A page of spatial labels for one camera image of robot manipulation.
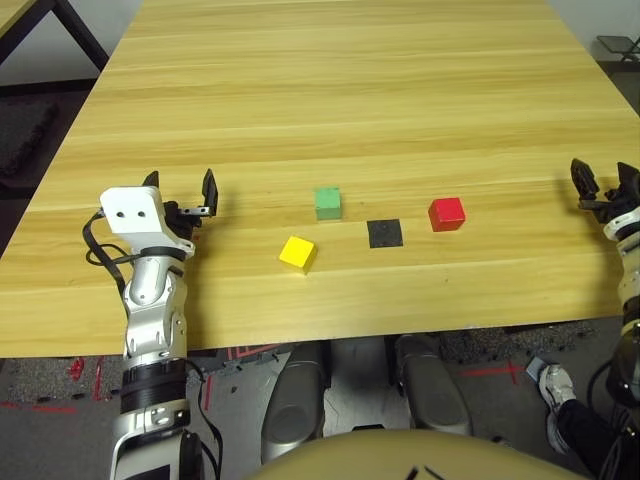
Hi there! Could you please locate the black stool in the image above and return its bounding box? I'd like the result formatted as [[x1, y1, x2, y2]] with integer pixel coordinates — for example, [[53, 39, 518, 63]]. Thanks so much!
[[596, 34, 640, 64]]

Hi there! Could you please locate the white sneaker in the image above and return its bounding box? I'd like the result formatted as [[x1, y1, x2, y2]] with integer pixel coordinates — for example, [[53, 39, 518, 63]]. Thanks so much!
[[538, 363, 577, 454]]

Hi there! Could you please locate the green wooden block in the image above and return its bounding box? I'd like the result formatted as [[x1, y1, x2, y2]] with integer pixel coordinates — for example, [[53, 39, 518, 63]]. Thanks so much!
[[313, 186, 343, 222]]

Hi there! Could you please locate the grey robot left leg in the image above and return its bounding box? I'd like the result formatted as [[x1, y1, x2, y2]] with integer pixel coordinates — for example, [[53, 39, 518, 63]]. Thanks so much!
[[260, 342, 331, 466]]

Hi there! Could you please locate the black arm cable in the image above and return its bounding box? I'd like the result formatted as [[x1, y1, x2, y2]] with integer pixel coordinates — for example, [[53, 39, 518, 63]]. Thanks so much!
[[82, 211, 224, 480], [587, 360, 636, 480]]

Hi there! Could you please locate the red wooden block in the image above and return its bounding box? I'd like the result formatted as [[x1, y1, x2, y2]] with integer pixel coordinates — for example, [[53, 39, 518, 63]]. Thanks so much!
[[427, 197, 467, 233]]

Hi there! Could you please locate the small grey box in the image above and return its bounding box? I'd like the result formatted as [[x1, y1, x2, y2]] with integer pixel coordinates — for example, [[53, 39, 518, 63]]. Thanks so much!
[[524, 357, 551, 384]]

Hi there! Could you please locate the beige robot torso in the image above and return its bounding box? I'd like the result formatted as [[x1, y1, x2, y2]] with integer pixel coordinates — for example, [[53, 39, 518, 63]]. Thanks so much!
[[249, 432, 591, 480]]

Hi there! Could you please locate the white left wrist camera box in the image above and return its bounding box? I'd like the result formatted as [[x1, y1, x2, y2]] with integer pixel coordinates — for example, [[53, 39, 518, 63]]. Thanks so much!
[[98, 185, 196, 261]]

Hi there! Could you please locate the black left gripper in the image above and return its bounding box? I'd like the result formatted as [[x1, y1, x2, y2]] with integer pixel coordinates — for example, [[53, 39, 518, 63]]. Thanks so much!
[[141, 168, 221, 242]]

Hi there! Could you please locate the grey robot right leg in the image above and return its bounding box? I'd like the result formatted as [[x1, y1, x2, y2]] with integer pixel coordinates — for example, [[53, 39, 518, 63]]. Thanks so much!
[[394, 333, 474, 436]]

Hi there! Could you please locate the black square pad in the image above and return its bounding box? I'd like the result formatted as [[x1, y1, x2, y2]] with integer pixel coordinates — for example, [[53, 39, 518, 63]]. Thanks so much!
[[366, 218, 404, 249]]

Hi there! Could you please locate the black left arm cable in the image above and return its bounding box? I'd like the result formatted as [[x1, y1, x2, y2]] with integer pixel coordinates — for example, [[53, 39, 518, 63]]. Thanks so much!
[[82, 211, 224, 480]]

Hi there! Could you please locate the grey robot leg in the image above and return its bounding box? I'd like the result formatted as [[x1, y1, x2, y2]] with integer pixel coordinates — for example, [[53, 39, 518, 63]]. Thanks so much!
[[260, 342, 331, 466], [394, 333, 474, 436]]

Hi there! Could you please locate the dark trouser leg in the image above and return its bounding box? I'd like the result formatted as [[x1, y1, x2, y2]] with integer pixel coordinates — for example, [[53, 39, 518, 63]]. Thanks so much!
[[557, 399, 616, 476]]

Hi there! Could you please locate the wooden side table black frame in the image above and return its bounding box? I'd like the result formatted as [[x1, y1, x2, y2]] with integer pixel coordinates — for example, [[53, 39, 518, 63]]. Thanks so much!
[[0, 0, 110, 74]]

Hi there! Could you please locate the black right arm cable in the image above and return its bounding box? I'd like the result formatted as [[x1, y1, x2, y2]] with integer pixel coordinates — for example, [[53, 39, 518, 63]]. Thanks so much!
[[587, 360, 636, 480]]

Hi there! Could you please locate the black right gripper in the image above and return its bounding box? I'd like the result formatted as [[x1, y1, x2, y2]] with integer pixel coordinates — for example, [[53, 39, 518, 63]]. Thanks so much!
[[570, 158, 640, 225]]

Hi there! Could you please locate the dark floor mat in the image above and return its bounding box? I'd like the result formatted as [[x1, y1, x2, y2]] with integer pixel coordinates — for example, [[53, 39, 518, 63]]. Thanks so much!
[[0, 97, 59, 179]]

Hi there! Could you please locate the yellow wooden block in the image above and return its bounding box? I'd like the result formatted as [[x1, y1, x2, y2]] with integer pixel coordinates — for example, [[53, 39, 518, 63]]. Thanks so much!
[[278, 235, 319, 276]]

